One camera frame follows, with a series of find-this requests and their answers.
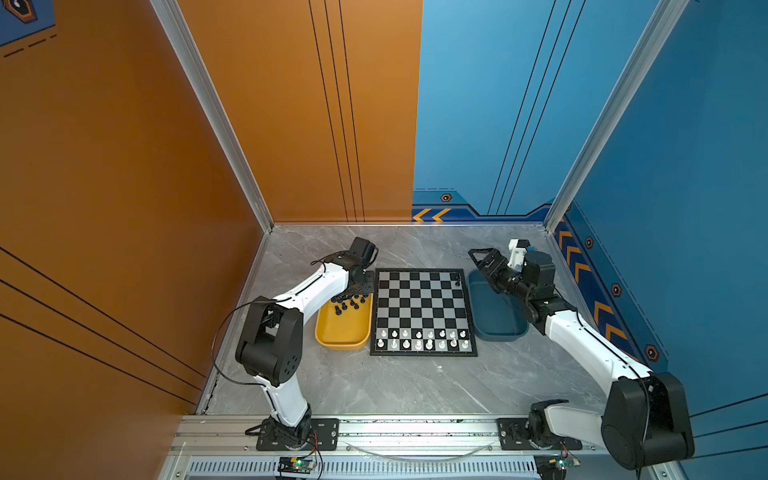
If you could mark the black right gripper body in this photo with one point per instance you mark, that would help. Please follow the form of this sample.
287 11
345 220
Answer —
505 279

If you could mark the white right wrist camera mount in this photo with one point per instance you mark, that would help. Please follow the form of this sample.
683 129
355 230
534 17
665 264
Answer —
518 248

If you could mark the yellow plastic tray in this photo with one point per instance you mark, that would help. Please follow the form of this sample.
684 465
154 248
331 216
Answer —
349 331

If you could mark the aluminium corner post left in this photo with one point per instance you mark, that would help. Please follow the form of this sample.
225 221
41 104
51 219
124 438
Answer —
177 31

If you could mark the black white chess board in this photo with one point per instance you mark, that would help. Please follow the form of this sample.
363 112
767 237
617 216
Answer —
421 298

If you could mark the teal plastic tray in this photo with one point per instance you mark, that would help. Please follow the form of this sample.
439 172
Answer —
496 317

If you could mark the aluminium corner post right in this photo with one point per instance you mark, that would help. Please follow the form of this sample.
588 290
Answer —
651 41

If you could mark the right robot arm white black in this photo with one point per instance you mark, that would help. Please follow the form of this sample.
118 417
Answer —
646 419

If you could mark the white chess piece row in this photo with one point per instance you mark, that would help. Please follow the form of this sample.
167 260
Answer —
423 341

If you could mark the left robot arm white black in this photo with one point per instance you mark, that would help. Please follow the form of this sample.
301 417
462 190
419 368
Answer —
270 346

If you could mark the aluminium corner post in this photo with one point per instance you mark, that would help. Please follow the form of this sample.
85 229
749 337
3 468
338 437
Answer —
177 31
651 41

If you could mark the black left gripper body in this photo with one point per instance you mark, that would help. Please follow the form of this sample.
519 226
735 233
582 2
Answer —
366 284

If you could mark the green circuit board left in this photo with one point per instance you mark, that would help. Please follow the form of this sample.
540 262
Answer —
296 467

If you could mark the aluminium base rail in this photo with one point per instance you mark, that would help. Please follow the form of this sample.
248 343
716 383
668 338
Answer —
453 446

